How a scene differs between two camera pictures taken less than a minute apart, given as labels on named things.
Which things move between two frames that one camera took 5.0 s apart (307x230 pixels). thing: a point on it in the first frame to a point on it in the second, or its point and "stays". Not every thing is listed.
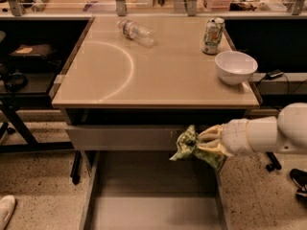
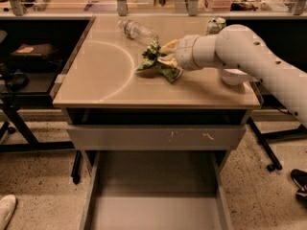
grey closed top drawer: [125, 137] stays
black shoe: [298, 177] stays
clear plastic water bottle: [138, 33] stays
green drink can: [213, 35] stays
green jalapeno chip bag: [188, 146] to [151, 57]
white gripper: [235, 135] to [184, 52]
